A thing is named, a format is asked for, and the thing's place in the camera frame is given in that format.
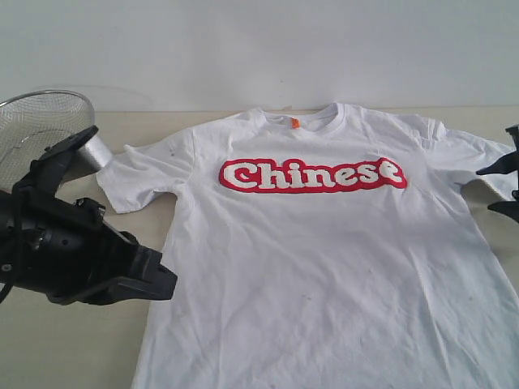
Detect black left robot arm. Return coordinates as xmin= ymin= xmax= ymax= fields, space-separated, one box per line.
xmin=1 ymin=190 xmax=178 ymax=306

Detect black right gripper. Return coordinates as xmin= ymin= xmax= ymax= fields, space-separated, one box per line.
xmin=476 ymin=125 xmax=518 ymax=223

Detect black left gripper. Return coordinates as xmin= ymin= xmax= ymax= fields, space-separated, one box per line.
xmin=15 ymin=198 xmax=178 ymax=306

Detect white t-shirt with red logo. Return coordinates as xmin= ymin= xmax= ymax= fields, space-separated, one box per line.
xmin=97 ymin=104 xmax=518 ymax=388

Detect metal wire mesh basket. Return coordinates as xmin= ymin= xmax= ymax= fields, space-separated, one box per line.
xmin=1 ymin=90 xmax=95 ymax=193

